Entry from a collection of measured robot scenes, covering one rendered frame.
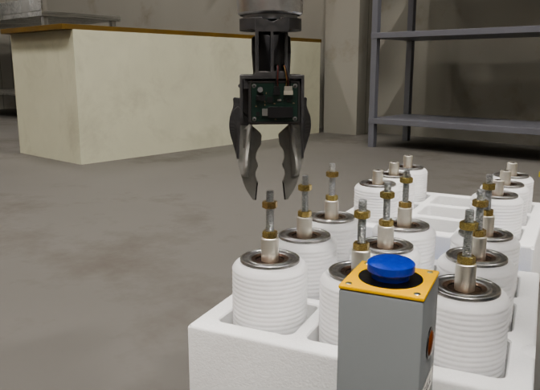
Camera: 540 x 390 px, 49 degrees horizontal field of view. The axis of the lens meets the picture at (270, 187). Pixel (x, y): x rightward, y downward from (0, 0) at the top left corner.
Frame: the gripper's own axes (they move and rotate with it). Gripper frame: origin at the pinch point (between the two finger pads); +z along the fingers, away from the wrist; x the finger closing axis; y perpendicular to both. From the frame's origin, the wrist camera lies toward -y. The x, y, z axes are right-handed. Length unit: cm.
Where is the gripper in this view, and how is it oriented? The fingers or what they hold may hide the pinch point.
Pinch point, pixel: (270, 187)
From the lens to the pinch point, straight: 73.4
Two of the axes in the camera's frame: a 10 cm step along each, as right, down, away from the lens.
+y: 0.3, 2.0, -9.8
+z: 0.0, 9.8, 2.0
